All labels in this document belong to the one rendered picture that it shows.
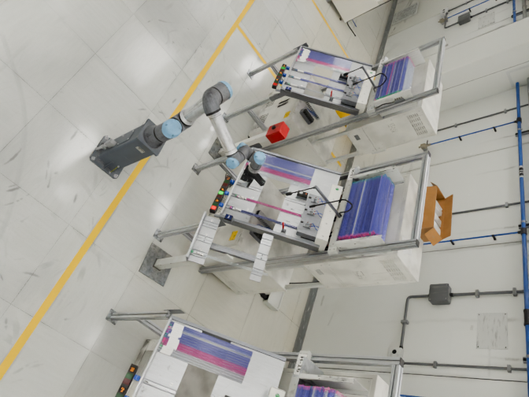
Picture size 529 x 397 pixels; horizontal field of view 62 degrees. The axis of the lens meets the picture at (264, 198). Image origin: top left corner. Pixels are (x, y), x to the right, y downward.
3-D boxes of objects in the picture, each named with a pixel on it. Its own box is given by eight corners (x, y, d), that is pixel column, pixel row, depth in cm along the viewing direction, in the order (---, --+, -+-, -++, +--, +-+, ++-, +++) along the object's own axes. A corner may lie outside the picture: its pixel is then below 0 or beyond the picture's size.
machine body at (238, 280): (183, 254, 364) (237, 244, 324) (216, 191, 405) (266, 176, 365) (232, 294, 396) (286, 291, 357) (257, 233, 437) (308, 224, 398)
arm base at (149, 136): (139, 137, 285) (148, 133, 279) (149, 121, 294) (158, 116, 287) (157, 153, 293) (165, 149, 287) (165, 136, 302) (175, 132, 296)
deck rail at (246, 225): (219, 220, 307) (219, 216, 302) (220, 218, 308) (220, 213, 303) (317, 252, 297) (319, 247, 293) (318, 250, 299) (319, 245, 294)
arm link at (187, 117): (163, 122, 290) (213, 83, 254) (177, 113, 301) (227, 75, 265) (174, 137, 293) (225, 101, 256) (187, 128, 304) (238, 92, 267)
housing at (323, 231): (312, 248, 300) (316, 237, 289) (328, 194, 329) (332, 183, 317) (323, 252, 299) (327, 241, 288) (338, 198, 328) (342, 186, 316)
